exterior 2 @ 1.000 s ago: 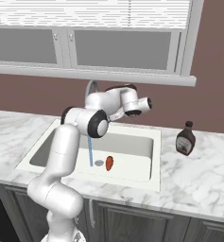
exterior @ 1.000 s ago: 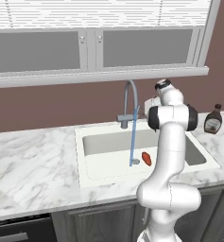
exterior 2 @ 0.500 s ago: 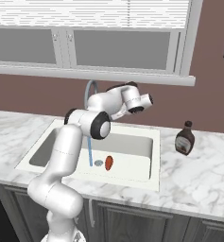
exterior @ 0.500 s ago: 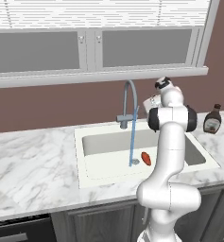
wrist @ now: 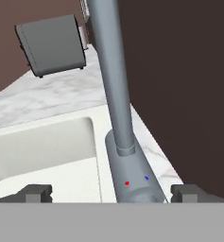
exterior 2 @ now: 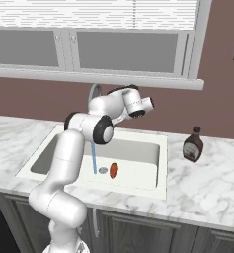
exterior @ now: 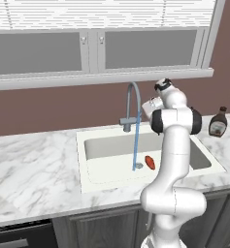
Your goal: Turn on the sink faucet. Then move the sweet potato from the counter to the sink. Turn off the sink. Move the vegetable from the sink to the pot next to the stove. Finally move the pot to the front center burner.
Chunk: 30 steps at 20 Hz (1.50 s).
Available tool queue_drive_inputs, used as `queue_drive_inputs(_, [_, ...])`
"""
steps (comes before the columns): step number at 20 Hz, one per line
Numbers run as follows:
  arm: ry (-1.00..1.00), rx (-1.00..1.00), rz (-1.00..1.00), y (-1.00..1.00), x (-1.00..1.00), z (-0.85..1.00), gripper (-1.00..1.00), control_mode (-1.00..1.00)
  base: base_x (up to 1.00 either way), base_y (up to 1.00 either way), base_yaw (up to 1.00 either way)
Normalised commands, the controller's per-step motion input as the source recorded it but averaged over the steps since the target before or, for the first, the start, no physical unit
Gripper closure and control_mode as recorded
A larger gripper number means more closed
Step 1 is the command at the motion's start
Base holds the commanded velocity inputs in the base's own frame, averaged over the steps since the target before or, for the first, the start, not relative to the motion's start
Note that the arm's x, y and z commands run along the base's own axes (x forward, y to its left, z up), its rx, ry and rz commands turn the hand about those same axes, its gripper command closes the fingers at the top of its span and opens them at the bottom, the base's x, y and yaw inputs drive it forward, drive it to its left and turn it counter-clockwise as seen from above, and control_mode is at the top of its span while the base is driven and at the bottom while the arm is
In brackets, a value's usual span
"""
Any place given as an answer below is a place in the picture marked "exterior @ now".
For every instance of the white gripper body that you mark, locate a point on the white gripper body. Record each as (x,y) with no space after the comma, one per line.
(149,107)

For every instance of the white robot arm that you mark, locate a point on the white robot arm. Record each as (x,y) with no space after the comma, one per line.
(174,161)

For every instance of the grey sink faucet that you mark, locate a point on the grey sink faucet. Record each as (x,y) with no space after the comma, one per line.
(129,103)

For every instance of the orange sweet potato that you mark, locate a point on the orange sweet potato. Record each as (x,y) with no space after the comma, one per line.
(150,162)

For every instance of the silver sink drain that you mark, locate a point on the silver sink drain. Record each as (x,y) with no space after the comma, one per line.
(139,165)

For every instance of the white sink basin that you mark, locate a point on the white sink basin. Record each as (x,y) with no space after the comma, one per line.
(119,161)

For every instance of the blue water stream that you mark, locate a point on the blue water stream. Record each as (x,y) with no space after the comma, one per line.
(137,142)

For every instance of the brown syrup bottle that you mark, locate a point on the brown syrup bottle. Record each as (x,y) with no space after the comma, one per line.
(218,124)

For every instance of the white window with blinds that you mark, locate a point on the white window with blinds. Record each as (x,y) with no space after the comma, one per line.
(97,48)

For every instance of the silver window latch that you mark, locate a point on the silver window latch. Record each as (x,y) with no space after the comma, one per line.
(83,39)
(101,39)

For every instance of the grey cupboard door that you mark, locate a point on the grey cupboard door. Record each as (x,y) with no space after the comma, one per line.
(213,223)
(103,231)

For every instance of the black dishwasher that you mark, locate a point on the black dishwasher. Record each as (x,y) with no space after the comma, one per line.
(22,234)

